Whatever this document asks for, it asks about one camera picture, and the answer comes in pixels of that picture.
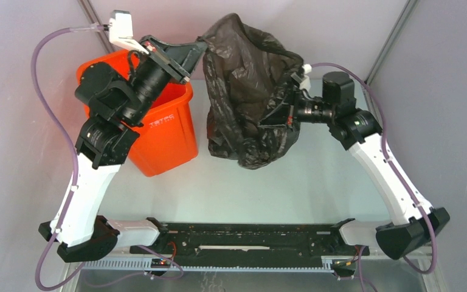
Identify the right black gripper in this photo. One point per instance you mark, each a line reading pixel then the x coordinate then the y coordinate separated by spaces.
pixel 285 115

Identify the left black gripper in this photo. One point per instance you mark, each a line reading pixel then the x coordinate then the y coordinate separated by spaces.
pixel 180 60

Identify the black plastic trash bag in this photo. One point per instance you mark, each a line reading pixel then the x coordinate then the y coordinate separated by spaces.
pixel 248 75

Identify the orange plastic trash bin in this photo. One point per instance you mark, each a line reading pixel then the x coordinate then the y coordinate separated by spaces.
pixel 169 133

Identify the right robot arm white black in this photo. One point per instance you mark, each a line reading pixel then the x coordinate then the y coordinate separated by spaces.
pixel 412 217

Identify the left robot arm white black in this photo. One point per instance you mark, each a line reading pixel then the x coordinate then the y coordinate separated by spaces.
pixel 81 233

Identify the right small circuit board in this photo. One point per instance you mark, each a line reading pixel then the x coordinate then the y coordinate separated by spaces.
pixel 344 269

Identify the small circuit board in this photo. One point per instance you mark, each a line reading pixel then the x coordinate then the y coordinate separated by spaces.
pixel 344 269
pixel 157 263

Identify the right metal corner strip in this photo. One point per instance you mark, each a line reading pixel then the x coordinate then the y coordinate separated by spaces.
pixel 391 39

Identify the left small circuit board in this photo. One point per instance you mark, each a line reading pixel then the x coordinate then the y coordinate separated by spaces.
pixel 157 263

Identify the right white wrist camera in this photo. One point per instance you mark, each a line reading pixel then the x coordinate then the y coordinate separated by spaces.
pixel 301 78

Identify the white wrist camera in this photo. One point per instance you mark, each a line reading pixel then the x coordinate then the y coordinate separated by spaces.
pixel 120 29
pixel 301 78

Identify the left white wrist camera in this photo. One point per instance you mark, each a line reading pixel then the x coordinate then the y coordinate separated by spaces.
pixel 120 29

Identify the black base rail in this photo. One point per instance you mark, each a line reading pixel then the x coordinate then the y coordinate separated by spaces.
pixel 222 247

